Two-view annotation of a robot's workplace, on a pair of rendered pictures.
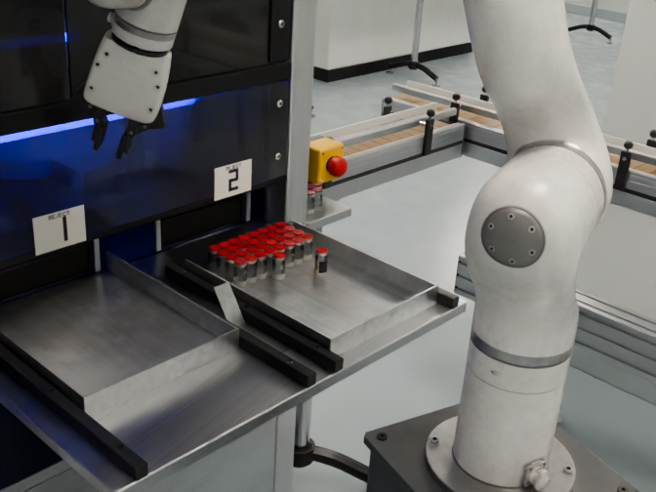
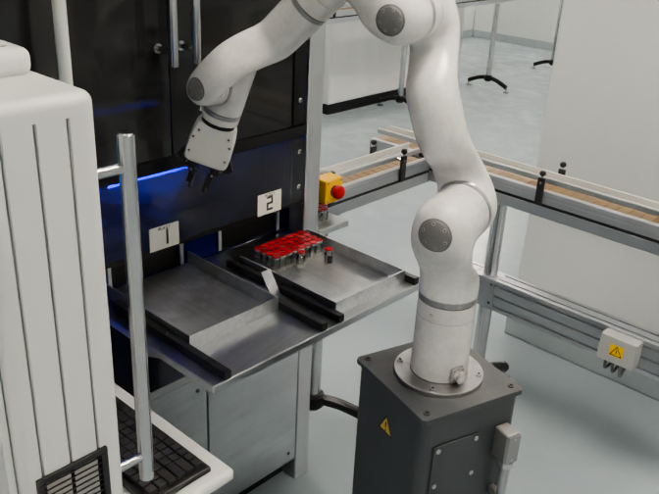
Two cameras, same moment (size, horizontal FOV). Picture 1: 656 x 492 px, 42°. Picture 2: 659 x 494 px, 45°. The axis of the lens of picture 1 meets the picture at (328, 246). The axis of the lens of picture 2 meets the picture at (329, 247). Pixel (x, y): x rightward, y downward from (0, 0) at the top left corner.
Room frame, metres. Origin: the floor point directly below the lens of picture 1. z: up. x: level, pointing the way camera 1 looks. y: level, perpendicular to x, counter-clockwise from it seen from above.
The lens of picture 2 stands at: (-0.55, 0.01, 1.80)
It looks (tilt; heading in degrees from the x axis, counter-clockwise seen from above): 25 degrees down; 0
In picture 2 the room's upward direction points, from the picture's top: 3 degrees clockwise
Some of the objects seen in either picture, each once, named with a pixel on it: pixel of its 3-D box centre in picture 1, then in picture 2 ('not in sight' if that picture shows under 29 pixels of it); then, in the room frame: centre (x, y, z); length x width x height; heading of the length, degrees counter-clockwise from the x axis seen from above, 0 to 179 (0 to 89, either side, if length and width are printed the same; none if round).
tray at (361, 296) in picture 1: (309, 281); (322, 269); (1.29, 0.03, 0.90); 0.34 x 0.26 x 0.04; 48
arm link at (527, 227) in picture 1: (528, 260); (448, 248); (0.86, -0.22, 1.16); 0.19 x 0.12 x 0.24; 153
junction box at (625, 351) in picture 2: not in sight; (619, 349); (1.63, -0.93, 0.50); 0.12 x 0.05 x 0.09; 48
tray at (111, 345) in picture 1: (98, 323); (188, 295); (1.11, 0.34, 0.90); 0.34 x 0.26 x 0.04; 48
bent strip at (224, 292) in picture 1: (251, 317); (284, 290); (1.13, 0.11, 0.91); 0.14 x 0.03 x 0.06; 49
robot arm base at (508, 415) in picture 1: (509, 403); (442, 335); (0.89, -0.24, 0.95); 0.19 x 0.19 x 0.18
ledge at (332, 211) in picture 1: (307, 209); (317, 221); (1.66, 0.05, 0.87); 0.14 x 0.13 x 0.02; 48
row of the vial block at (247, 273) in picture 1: (274, 260); (297, 255); (1.34, 0.09, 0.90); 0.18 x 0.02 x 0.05; 138
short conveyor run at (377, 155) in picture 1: (358, 147); (353, 177); (1.93, -0.06, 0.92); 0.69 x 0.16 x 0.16; 138
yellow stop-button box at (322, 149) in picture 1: (319, 159); (326, 187); (1.62, 0.03, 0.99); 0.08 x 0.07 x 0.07; 48
